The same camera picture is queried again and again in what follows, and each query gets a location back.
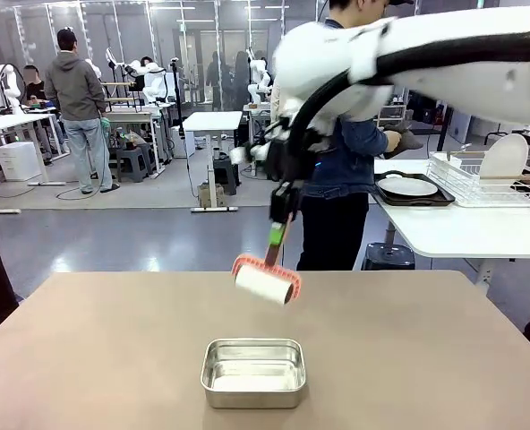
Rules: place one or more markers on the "white drawer cabinet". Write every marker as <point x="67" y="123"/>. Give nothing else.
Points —
<point x="19" y="161"/>

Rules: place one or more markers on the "dark brown serving tray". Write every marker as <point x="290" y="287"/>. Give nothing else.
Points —
<point x="408" y="201"/>

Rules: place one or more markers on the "orange lint roller white roll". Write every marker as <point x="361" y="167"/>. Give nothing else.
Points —
<point x="260" y="284"/>

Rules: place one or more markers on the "grey plastic stool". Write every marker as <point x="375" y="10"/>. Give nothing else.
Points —
<point x="133" y="163"/>

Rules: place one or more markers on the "person in black clothes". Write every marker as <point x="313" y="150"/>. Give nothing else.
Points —
<point x="241" y="80"/>
<point x="216" y="80"/>

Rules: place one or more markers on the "dark grey cleaning cloth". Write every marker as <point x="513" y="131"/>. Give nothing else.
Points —
<point x="410" y="142"/>

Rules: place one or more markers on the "dark plastic stool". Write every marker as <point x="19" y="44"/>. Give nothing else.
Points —
<point x="225" y="174"/>

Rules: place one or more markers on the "silver metal tray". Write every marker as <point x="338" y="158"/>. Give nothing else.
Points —
<point x="251" y="398"/>

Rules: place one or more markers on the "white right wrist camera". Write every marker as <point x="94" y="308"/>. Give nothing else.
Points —
<point x="260" y="151"/>

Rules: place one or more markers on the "white side table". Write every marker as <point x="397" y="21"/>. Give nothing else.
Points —
<point x="471" y="233"/>

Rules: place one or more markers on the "cardboard box on floor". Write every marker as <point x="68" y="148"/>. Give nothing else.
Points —
<point x="211" y="197"/>

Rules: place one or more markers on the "person's right denim forearm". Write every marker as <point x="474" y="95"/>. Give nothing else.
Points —
<point x="368" y="139"/>

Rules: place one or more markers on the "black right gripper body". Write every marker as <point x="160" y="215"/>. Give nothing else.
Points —
<point x="287" y="159"/>

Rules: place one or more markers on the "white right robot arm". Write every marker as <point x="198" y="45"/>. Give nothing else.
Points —
<point x="471" y="76"/>

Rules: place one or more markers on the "right gripper black green finger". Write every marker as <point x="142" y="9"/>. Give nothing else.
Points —
<point x="279" y="206"/>
<point x="294" y="199"/>

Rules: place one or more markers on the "person in grey hoodie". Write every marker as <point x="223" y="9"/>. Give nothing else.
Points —
<point x="74" y="89"/>

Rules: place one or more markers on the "person in denim jacket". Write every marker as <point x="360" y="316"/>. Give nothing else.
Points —
<point x="332" y="233"/>

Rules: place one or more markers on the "white background table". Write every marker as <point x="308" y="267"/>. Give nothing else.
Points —
<point x="211" y="121"/>

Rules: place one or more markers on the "seated person in dark top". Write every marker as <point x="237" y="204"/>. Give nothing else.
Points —
<point x="34" y="89"/>

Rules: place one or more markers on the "white humanoid robot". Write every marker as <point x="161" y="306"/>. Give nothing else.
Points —
<point x="258" y="71"/>
<point x="155" y="83"/>
<point x="12" y="80"/>

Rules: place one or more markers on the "person's right hand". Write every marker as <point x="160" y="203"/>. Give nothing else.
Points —
<point x="392" y="140"/>

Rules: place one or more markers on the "black plastic stool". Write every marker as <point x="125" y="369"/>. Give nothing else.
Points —
<point x="388" y="257"/>

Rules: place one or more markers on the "long white desk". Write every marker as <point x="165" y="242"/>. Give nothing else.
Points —
<point x="14" y="121"/>

